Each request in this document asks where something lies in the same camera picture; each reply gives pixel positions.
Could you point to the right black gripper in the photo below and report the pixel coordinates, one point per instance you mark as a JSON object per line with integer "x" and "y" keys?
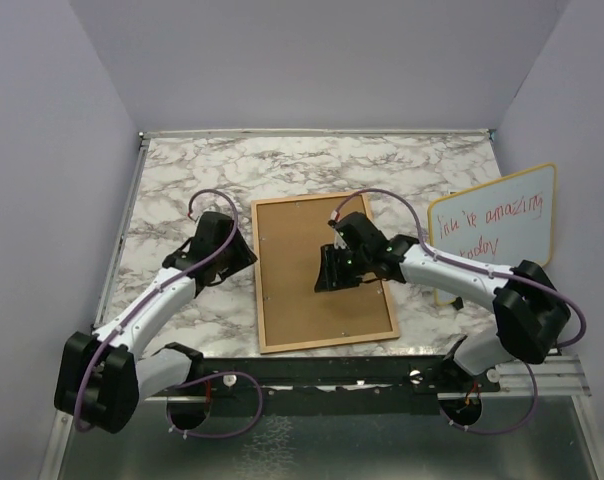
{"x": 330, "y": 276}

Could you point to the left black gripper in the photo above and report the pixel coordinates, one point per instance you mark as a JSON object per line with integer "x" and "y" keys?
{"x": 244, "y": 256}

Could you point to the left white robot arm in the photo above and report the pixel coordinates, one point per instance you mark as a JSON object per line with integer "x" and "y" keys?
{"x": 104, "y": 376}

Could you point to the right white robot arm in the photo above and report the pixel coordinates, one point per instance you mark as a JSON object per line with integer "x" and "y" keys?
{"x": 529, "y": 315}

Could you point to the yellow rimmed whiteboard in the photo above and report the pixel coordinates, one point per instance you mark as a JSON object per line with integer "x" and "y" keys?
{"x": 503, "y": 221}

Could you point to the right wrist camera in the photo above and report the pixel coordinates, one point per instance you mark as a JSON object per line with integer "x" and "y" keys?
{"x": 338, "y": 242}

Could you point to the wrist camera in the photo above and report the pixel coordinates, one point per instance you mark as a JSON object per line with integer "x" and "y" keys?
{"x": 338, "y": 242}
{"x": 212, "y": 208}

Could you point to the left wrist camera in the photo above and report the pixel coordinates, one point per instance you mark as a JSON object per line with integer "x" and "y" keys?
{"x": 212, "y": 208}

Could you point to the black mounting base plate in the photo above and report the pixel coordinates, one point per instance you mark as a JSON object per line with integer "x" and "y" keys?
{"x": 322, "y": 386}

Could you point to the aluminium rail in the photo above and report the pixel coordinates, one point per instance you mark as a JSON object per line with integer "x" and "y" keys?
{"x": 534, "y": 427}

